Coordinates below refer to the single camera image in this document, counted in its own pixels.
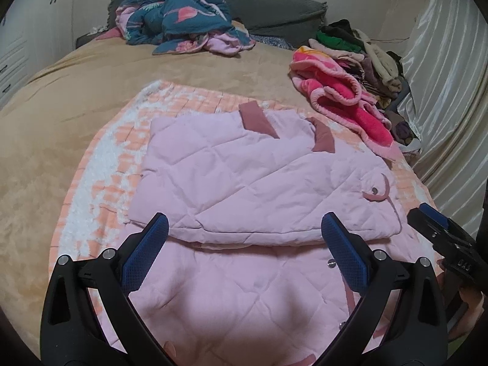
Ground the dark nightstand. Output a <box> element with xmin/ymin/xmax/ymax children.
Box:
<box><xmin>75</xmin><ymin>27</ymin><xmax>115</xmax><ymax>49</ymax></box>

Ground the blue patterned pillow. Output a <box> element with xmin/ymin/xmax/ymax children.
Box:
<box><xmin>249</xmin><ymin>34</ymin><xmax>296</xmax><ymax>49</ymax></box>

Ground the white satin curtain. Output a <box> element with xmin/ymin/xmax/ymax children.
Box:
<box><xmin>396</xmin><ymin>0</ymin><xmax>488</xmax><ymax>237</ymax></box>

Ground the tan plush bedspread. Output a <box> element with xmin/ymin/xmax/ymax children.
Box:
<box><xmin>0</xmin><ymin>21</ymin><xmax>306</xmax><ymax>313</ymax></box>

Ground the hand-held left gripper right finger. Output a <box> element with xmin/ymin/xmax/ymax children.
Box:
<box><xmin>321</xmin><ymin>211</ymin><xmax>450</xmax><ymax>366</ymax></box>

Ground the teal flamingo print duvet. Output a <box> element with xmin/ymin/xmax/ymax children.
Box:
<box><xmin>115</xmin><ymin>0</ymin><xmax>257</xmax><ymax>57</ymax></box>

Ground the pink fleece robe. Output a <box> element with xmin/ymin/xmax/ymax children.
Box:
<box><xmin>289</xmin><ymin>46</ymin><xmax>403</xmax><ymax>161</ymax></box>

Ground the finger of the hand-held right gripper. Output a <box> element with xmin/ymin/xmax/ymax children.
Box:
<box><xmin>406</xmin><ymin>210</ymin><xmax>447</xmax><ymax>250</ymax></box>
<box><xmin>418</xmin><ymin>203</ymin><xmax>450</xmax><ymax>229</ymax></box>

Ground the peach bear print blanket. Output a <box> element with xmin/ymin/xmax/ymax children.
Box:
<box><xmin>49</xmin><ymin>80</ymin><xmax>439</xmax><ymax>275</ymax></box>

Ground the person's right hand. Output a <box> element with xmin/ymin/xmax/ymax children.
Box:
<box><xmin>457</xmin><ymin>288</ymin><xmax>486</xmax><ymax>336</ymax></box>

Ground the pink quilted jacket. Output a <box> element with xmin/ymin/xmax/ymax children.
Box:
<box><xmin>88</xmin><ymin>101</ymin><xmax>405</xmax><ymax>366</ymax></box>

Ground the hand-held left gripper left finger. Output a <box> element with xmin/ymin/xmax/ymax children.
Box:
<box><xmin>40</xmin><ymin>211</ymin><xmax>170</xmax><ymax>366</ymax></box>

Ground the white wardrobe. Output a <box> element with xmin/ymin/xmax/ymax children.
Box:
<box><xmin>0</xmin><ymin>0</ymin><xmax>77</xmax><ymax>111</ymax></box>

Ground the pile of assorted clothes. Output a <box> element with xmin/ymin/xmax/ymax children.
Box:
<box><xmin>307</xmin><ymin>19</ymin><xmax>405</xmax><ymax>111</ymax></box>

